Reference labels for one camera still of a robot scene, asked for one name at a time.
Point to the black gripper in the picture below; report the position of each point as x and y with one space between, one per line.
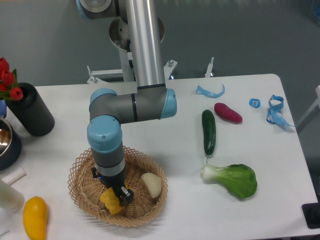
117 183

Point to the yellow bell pepper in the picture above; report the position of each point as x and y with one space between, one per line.
110 201

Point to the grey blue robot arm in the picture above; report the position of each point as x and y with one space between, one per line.
109 110

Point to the woven wicker basket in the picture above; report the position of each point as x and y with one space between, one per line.
86 186

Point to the white onion piece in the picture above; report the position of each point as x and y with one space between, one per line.
153 184

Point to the yellow mango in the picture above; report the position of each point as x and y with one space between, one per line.
35 217

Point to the green cucumber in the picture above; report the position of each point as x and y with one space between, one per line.
209 131

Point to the white rectangular block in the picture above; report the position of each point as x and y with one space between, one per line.
14 176

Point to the green bok choy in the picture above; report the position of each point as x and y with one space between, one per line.
239 179

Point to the white plastic bottle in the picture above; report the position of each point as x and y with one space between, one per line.
10 199

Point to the black metal bowl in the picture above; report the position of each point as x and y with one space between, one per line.
10 144

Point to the purple sweet potato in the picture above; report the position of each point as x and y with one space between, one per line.
228 114

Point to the blue curved tape strip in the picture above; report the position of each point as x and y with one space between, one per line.
201 91

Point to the black cylindrical vase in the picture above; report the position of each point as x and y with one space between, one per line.
32 111

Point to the small blue tape roll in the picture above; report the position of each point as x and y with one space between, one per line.
254 103

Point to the red tulip flowers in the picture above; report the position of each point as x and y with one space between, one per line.
9 87

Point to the blue tangled tape strip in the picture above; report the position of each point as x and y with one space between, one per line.
274 112

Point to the black device at corner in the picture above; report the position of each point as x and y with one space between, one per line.
311 212

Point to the white metal frame bracket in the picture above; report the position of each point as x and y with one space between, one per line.
100 76

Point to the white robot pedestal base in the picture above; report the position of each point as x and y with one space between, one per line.
122 50

